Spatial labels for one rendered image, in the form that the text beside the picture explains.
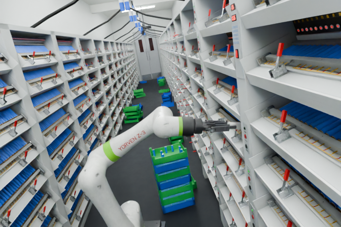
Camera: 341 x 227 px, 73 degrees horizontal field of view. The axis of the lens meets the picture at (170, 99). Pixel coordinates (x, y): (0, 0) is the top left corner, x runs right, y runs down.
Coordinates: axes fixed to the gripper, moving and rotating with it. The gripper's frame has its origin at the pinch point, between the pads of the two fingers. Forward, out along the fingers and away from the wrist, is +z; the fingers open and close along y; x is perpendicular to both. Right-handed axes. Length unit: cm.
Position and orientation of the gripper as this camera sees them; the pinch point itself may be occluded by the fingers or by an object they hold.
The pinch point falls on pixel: (235, 125)
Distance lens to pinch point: 117.7
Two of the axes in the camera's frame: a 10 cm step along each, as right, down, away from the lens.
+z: 10.0, 0.0, 0.7
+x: 0.1, -9.8, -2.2
